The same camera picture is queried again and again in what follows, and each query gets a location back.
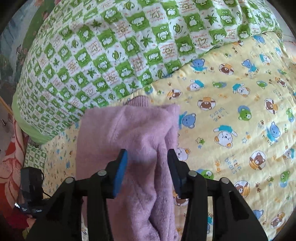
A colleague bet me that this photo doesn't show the pink fleece baby garment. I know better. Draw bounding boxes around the pink fleece baby garment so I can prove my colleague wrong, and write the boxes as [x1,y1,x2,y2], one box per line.
[76,96,180,240]

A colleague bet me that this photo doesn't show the red orange floral blanket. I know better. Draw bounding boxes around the red orange floral blanket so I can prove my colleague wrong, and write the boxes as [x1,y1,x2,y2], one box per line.
[1,120,28,230]

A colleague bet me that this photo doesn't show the small green checkered pillow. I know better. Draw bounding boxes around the small green checkered pillow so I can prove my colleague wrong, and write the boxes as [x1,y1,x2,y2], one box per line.
[23,144,47,172]

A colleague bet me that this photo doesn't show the yellow bear print quilt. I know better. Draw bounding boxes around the yellow bear print quilt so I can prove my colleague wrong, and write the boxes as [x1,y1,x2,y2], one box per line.
[43,32,295,240]

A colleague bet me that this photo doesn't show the green white checkered quilt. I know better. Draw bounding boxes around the green white checkered quilt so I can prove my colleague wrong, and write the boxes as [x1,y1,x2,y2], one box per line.
[12,1,283,144]

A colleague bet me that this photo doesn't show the framed waterfall landscape painting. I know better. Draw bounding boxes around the framed waterfall landscape painting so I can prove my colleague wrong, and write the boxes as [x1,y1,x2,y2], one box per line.
[1,1,58,106]

